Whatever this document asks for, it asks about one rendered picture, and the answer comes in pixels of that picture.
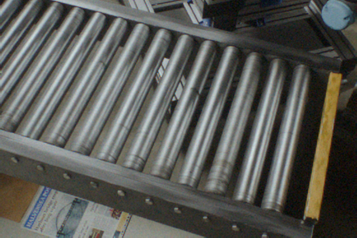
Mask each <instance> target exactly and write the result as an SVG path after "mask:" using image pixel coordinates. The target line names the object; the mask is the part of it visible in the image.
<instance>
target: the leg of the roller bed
mask: <svg viewBox="0 0 357 238"><path fill-rule="evenodd" d="M323 105H324V100H320V99H317V98H313V97H311V96H307V104H306V107H305V112H304V115H303V122H302V128H301V131H300V136H299V140H298V147H297V150H296V155H295V160H294V165H293V170H292V174H291V178H290V182H291V180H292V178H293V176H294V173H295V171H296V169H297V166H298V163H299V161H300V159H301V157H302V155H303V152H304V150H305V148H306V146H307V142H308V140H309V138H310V136H311V133H312V130H313V129H314V126H315V125H316V121H317V118H318V117H319V113H320V112H321V109H322V107H323ZM290 182H289V183H290Z"/></svg>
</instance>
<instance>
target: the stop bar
mask: <svg viewBox="0 0 357 238"><path fill-rule="evenodd" d="M341 78H342V74H339V73H335V72H331V73H330V75H329V79H328V87H327V92H326V97H325V100H324V109H323V115H322V118H321V125H320V128H319V137H318V140H317V146H316V151H315V158H314V164H313V168H312V173H311V178H310V186H309V192H308V195H307V201H306V204H305V214H304V217H303V220H305V221H306V222H309V223H312V224H317V223H318V221H319V215H320V210H321V204H322V198H323V197H324V193H323V190H324V184H325V179H326V171H327V165H328V159H329V155H330V148H331V144H332V135H333V128H334V124H335V118H336V109H337V103H338V99H339V96H340V83H341Z"/></svg>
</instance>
